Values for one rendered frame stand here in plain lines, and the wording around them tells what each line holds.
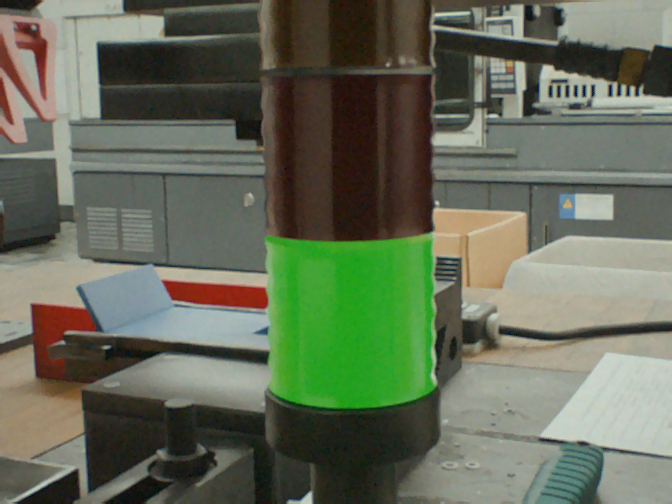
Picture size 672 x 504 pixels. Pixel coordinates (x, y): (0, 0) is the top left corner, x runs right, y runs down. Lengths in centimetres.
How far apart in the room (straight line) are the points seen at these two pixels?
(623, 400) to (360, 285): 53
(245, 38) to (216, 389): 16
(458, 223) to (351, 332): 314
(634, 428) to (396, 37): 50
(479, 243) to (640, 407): 215
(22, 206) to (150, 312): 718
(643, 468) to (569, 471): 9
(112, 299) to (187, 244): 555
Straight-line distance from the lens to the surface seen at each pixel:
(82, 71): 656
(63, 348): 56
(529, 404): 71
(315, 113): 20
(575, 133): 504
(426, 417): 22
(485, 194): 519
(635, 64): 53
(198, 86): 44
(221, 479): 39
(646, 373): 79
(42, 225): 792
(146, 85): 46
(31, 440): 68
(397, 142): 20
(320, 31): 20
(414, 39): 21
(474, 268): 282
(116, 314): 57
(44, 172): 793
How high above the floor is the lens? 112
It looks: 9 degrees down
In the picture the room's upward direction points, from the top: 1 degrees counter-clockwise
